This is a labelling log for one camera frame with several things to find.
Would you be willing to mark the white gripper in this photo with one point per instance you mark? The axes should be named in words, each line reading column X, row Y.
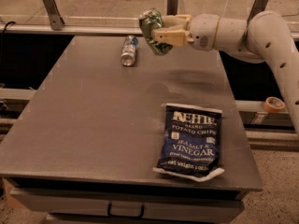
column 204, row 32

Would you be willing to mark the green soda can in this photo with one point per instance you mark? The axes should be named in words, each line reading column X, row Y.
column 149, row 21

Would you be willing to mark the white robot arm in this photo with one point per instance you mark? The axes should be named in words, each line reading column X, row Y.
column 265, row 38

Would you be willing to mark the silver blue soda can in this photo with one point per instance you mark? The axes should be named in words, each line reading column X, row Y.
column 129, row 50

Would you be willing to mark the blue potato chips bag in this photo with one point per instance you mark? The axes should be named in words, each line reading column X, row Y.
column 191, row 147

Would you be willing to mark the orange tape roll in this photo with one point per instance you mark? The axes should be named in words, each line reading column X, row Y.
column 273, row 105

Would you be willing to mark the middle metal bracket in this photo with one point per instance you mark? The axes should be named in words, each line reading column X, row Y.
column 172, row 7

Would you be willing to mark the metal bracket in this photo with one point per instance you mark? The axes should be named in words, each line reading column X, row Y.
column 172, row 7
column 258, row 7
column 56, row 21

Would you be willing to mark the right metal bracket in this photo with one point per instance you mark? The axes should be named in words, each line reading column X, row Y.
column 258, row 7

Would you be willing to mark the left metal bracket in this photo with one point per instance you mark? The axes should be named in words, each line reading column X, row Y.
column 56, row 21

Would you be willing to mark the metal rail behind table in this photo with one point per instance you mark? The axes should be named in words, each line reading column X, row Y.
column 69, row 30

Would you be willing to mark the grey drawer with handle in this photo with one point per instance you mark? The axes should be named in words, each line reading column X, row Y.
column 83, row 207

